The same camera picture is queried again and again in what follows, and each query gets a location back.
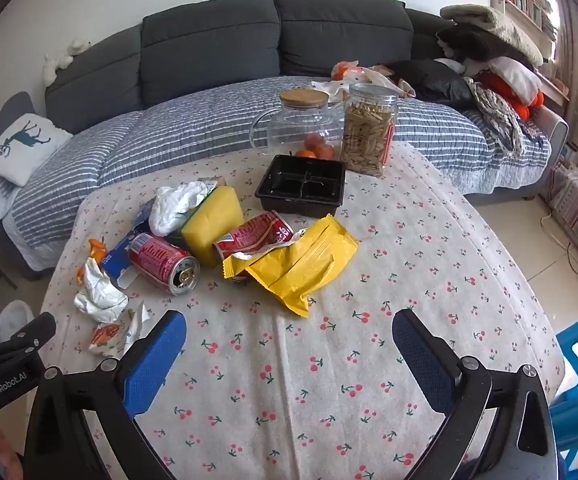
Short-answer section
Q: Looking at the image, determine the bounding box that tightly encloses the grey chair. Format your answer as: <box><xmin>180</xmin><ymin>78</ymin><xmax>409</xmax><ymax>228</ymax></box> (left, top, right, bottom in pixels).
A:
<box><xmin>0</xmin><ymin>91</ymin><xmax>40</xmax><ymax>133</ymax></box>

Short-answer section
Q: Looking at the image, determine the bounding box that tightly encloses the clear plastic jar of sticks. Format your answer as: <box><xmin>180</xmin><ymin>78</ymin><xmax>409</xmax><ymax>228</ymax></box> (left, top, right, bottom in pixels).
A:
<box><xmin>340</xmin><ymin>82</ymin><xmax>400</xmax><ymax>177</ymax></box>

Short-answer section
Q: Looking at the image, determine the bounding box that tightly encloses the orange cloth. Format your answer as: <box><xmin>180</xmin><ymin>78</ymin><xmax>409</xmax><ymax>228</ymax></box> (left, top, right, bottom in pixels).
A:
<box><xmin>479</xmin><ymin>72</ymin><xmax>545</xmax><ymax>120</ymax></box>

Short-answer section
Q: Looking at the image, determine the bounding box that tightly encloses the white deer print pillow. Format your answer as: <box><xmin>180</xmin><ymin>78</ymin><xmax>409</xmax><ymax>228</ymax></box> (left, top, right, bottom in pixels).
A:
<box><xmin>0</xmin><ymin>112</ymin><xmax>74</xmax><ymax>186</ymax></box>

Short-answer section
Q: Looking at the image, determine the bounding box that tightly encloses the dark grey sofa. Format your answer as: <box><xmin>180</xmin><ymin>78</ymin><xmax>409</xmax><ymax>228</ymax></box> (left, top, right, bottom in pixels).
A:
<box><xmin>44</xmin><ymin>0</ymin><xmax>570</xmax><ymax>206</ymax></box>

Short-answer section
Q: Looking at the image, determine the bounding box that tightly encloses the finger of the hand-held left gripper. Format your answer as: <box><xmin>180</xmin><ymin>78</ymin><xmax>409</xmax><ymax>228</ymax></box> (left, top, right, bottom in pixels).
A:
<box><xmin>0</xmin><ymin>311</ymin><xmax>57</xmax><ymax>361</ymax></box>

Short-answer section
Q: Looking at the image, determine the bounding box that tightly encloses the glass pitcher with wooden lid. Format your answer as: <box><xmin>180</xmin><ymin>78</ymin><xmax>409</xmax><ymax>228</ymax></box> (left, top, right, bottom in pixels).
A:
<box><xmin>249</xmin><ymin>88</ymin><xmax>346</xmax><ymax>158</ymax></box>

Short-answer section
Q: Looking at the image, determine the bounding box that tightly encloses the black plastic tray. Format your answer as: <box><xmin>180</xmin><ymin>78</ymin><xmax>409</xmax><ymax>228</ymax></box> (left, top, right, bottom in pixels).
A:
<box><xmin>254</xmin><ymin>154</ymin><xmax>346</xmax><ymax>218</ymax></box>

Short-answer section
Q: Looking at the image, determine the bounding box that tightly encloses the white plastic bag with oranges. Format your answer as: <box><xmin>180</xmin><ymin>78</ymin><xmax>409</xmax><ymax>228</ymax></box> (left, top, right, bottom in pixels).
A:
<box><xmin>311</xmin><ymin>60</ymin><xmax>415</xmax><ymax>98</ymax></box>

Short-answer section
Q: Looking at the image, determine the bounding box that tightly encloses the crumpled silver wrapper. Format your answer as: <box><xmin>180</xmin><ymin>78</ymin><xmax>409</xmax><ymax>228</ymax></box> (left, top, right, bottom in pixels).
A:
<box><xmin>74</xmin><ymin>257</ymin><xmax>128</xmax><ymax>323</ymax></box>

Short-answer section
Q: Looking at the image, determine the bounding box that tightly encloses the beige fleece blanket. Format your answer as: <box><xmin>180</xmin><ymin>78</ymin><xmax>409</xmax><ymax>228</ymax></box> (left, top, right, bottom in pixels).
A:
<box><xmin>439</xmin><ymin>4</ymin><xmax>545</xmax><ymax>66</ymax></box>

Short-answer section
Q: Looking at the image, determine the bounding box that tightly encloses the yellow snack bag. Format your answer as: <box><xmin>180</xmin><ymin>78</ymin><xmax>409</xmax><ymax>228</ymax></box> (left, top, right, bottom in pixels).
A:
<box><xmin>221</xmin><ymin>214</ymin><xmax>359</xmax><ymax>318</ymax></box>

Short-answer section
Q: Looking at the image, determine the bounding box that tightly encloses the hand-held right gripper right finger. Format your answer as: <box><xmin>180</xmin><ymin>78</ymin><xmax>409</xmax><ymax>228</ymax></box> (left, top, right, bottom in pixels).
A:
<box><xmin>391</xmin><ymin>308</ymin><xmax>560</xmax><ymax>480</ymax></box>

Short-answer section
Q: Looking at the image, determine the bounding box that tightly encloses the white dotted trash bin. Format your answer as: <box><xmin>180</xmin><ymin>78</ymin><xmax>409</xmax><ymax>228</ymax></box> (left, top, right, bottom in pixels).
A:
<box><xmin>0</xmin><ymin>300</ymin><xmax>37</xmax><ymax>346</ymax></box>

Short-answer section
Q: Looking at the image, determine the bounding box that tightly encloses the white tissue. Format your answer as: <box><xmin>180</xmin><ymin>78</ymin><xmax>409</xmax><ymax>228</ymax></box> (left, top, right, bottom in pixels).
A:
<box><xmin>148</xmin><ymin>181</ymin><xmax>209</xmax><ymax>237</ymax></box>

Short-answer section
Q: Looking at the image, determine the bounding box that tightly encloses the orange snack wrapper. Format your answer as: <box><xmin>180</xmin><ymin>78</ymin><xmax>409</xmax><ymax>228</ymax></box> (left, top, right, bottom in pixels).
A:
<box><xmin>88</xmin><ymin>322</ymin><xmax>122</xmax><ymax>358</ymax></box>

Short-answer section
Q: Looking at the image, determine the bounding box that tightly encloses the cherry print tablecloth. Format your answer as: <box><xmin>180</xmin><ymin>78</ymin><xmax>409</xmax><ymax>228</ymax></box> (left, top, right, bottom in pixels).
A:
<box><xmin>39</xmin><ymin>142</ymin><xmax>565</xmax><ymax>480</ymax></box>

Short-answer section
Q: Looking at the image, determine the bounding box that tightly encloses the crushed red drink can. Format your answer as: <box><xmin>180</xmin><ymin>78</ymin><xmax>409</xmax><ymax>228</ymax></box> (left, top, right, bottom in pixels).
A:
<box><xmin>212</xmin><ymin>210</ymin><xmax>295</xmax><ymax>263</ymax></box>

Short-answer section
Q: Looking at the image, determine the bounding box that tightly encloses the grey striped blanket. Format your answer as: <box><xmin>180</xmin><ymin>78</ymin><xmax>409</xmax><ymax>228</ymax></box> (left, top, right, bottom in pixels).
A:
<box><xmin>1</xmin><ymin>76</ymin><xmax>552</xmax><ymax>261</ymax></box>

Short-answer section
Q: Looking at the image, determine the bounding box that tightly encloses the yellow sponge block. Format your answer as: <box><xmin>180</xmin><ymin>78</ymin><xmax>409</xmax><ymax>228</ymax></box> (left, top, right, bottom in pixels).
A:
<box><xmin>181</xmin><ymin>185</ymin><xmax>245</xmax><ymax>267</ymax></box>

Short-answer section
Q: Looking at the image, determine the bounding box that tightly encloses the light blue tissue pack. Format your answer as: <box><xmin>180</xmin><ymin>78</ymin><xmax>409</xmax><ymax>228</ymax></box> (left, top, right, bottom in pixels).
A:
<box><xmin>130</xmin><ymin>176</ymin><xmax>229</xmax><ymax>237</ymax></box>

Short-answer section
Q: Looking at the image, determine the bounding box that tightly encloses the white cloth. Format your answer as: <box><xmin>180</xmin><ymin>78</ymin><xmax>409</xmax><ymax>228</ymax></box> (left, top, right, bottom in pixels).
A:
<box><xmin>486</xmin><ymin>56</ymin><xmax>540</xmax><ymax>103</ymax></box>

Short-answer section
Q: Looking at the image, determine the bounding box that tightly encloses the white plush toy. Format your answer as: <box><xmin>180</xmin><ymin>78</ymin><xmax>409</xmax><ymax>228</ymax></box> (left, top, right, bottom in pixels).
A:
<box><xmin>43</xmin><ymin>37</ymin><xmax>92</xmax><ymax>85</ymax></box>

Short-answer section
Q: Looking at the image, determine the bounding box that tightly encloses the white paper scrap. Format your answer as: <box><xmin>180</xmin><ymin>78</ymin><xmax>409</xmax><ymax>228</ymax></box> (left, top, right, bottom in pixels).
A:
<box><xmin>119</xmin><ymin>302</ymin><xmax>152</xmax><ymax>356</ymax></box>

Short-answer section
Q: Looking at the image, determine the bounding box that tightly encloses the black jacket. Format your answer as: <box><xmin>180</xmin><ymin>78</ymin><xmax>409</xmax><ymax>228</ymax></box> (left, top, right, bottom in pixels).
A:
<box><xmin>389</xmin><ymin>59</ymin><xmax>475</xmax><ymax>108</ymax></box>

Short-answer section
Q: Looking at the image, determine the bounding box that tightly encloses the patterned grey cloth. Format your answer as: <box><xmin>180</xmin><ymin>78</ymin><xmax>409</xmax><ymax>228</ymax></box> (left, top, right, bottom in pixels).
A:
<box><xmin>464</xmin><ymin>77</ymin><xmax>527</xmax><ymax>156</ymax></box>

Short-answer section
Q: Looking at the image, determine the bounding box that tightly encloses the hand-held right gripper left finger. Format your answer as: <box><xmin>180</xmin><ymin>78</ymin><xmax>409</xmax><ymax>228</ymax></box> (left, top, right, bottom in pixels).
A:
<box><xmin>24</xmin><ymin>310</ymin><xmax>188</xmax><ymax>480</ymax></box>

